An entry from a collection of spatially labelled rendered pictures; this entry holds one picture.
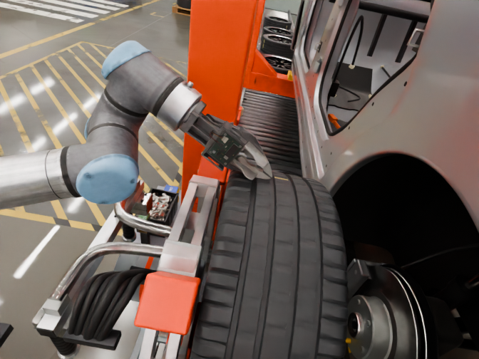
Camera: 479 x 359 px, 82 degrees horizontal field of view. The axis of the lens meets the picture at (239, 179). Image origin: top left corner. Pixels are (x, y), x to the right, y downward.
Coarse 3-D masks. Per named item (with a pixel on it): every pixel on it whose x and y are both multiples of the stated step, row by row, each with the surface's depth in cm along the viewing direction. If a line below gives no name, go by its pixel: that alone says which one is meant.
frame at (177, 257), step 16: (192, 176) 64; (192, 192) 60; (208, 192) 61; (208, 208) 57; (176, 224) 52; (208, 224) 92; (176, 240) 50; (192, 240) 50; (208, 240) 96; (160, 256) 48; (176, 256) 47; (192, 256) 47; (176, 272) 47; (192, 272) 47; (192, 320) 87; (144, 336) 45; (176, 336) 46; (144, 352) 45; (176, 352) 45
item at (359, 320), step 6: (354, 312) 72; (348, 318) 74; (354, 318) 72; (360, 318) 69; (348, 324) 74; (354, 324) 71; (360, 324) 69; (354, 330) 71; (360, 330) 68; (354, 336) 69; (360, 336) 68
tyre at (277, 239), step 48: (240, 192) 53; (288, 192) 57; (240, 240) 46; (288, 240) 47; (336, 240) 49; (240, 288) 43; (288, 288) 43; (336, 288) 44; (240, 336) 41; (288, 336) 42; (336, 336) 42
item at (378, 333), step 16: (384, 272) 72; (368, 288) 78; (384, 288) 70; (400, 288) 65; (352, 304) 76; (368, 304) 69; (384, 304) 69; (400, 304) 64; (416, 304) 61; (368, 320) 67; (384, 320) 66; (400, 320) 63; (416, 320) 58; (368, 336) 66; (384, 336) 64; (400, 336) 61; (416, 336) 57; (352, 352) 71; (368, 352) 65; (384, 352) 64; (400, 352) 61; (416, 352) 56
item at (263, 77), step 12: (264, 60) 265; (252, 72) 266; (264, 72) 265; (276, 72) 275; (288, 72) 273; (252, 84) 272; (264, 84) 271; (276, 84) 269; (288, 84) 268; (288, 96) 276
